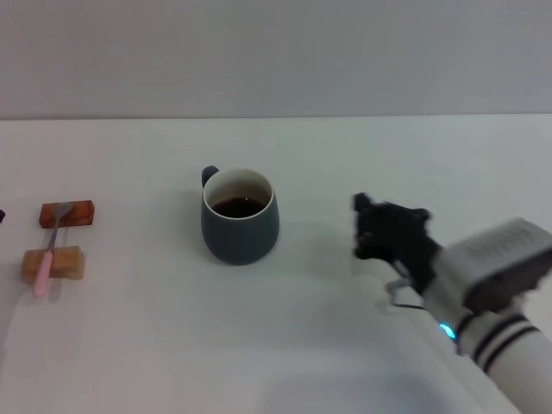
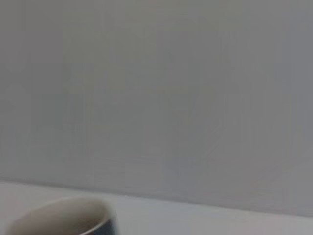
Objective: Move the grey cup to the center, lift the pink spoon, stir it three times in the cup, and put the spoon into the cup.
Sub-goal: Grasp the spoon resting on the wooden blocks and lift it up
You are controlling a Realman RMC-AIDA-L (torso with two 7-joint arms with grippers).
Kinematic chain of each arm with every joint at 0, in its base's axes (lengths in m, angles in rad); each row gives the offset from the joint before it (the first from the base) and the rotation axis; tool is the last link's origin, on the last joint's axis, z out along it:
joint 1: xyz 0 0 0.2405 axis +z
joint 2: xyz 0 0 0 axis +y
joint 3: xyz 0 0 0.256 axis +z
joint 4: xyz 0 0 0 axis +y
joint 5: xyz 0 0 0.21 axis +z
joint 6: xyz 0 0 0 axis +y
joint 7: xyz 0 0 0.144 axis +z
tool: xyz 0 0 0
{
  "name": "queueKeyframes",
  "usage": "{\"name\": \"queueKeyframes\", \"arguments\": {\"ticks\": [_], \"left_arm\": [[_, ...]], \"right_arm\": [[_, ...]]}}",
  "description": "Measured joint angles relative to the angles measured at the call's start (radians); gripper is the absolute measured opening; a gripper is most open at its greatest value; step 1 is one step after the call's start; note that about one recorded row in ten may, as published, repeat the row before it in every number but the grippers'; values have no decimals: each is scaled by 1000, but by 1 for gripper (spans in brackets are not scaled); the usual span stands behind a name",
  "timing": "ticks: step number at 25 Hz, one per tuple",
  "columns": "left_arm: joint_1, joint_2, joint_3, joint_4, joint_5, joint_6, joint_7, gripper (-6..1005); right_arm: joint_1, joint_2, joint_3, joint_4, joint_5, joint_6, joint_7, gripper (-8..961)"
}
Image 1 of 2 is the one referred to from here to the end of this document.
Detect light tan wooden block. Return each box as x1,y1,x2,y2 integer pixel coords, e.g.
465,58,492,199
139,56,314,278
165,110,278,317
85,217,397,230
21,245,86,284

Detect reddish brown wooden block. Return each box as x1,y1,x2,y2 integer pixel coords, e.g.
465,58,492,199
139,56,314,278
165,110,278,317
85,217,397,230
39,199,97,229

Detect thin grey cable with plug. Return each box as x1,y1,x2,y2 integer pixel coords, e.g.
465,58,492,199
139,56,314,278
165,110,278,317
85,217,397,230
386,278,428,311

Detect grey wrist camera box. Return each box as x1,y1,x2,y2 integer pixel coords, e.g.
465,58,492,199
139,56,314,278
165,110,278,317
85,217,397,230
446,217,552,314

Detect dark grey ceramic cup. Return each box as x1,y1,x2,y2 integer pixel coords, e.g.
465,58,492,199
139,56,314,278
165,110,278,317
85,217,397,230
199,165,280,267

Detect dark coffee liquid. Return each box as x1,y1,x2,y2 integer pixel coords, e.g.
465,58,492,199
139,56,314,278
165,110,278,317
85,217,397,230
210,196,265,219

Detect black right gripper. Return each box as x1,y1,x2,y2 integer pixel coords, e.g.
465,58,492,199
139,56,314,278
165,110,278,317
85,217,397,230
352,192,443,291

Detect pink handled metal spoon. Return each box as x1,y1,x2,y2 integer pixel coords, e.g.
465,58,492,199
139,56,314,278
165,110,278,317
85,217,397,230
33,202,73,298

